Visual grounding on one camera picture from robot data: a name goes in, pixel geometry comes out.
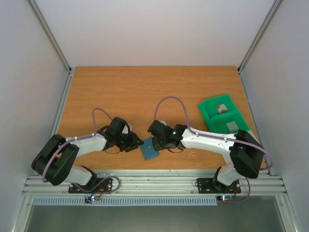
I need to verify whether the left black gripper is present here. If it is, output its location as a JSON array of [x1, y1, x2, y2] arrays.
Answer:
[[115, 131, 144, 152]]

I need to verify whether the blue card holder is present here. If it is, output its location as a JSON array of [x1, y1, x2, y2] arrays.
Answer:
[[140, 137, 159, 161]]

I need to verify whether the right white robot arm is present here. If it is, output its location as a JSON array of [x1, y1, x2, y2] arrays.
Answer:
[[148, 120, 264, 193]]

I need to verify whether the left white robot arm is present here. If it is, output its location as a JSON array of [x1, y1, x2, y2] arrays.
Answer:
[[31, 117, 143, 192]]

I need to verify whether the red white card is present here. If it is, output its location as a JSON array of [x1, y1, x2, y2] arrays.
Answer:
[[216, 104, 228, 114]]

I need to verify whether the grey card in bin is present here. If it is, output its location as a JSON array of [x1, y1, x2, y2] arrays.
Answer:
[[226, 121, 239, 133]]

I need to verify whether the left circuit board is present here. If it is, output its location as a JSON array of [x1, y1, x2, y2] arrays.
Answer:
[[84, 196, 100, 203]]

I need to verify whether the circuit board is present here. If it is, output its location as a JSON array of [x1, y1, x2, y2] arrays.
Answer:
[[217, 195, 236, 202], [84, 196, 100, 203]]

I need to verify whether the green bin far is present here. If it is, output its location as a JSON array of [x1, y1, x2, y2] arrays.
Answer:
[[198, 94, 238, 124]]

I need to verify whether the right circuit board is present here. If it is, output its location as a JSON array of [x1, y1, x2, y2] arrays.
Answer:
[[217, 195, 236, 202]]

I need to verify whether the white tray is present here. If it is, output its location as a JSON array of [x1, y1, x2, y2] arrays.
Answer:
[[247, 130, 257, 140]]

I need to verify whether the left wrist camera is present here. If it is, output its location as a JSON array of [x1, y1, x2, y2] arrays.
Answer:
[[122, 124, 133, 134]]

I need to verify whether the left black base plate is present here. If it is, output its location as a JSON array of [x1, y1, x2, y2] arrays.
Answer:
[[68, 178, 113, 194]]

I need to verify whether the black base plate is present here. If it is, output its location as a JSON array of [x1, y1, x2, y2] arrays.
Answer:
[[195, 178, 241, 194], [68, 178, 113, 194]]

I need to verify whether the grey slotted cable duct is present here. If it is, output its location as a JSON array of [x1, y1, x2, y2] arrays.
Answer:
[[33, 196, 217, 206]]

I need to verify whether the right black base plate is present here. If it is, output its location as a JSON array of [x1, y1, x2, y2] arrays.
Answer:
[[195, 178, 241, 194]]

